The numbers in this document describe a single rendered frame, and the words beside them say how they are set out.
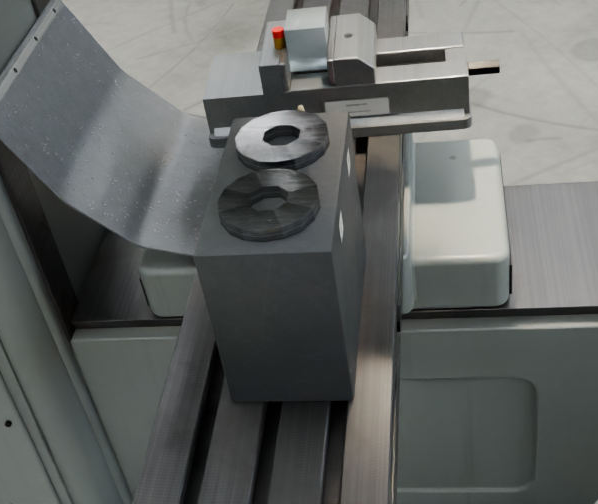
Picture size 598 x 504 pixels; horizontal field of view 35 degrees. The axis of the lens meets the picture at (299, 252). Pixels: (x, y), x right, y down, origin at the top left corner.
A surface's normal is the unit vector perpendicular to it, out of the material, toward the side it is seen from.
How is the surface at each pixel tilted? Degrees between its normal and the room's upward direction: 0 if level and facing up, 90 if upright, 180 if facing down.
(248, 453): 0
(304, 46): 90
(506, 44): 0
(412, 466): 90
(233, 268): 90
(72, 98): 63
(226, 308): 90
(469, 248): 0
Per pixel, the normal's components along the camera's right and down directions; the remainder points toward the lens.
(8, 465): -0.11, 0.62
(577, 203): -0.14, -0.76
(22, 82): 0.82, -0.38
